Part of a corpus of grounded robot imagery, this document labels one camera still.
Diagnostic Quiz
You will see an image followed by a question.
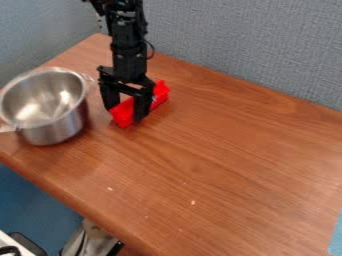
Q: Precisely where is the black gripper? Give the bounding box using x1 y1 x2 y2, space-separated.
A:
98 66 156 122

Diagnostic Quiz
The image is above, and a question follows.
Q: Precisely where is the red star-shaped block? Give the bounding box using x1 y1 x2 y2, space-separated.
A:
109 80 172 128

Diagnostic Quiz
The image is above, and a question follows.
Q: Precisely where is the stainless steel pot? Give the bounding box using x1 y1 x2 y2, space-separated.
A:
0 67 97 146

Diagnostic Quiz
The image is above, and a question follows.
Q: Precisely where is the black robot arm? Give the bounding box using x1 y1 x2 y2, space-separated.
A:
82 0 156 122

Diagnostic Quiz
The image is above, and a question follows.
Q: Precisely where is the metal table leg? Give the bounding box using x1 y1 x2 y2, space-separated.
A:
58 219 125 256

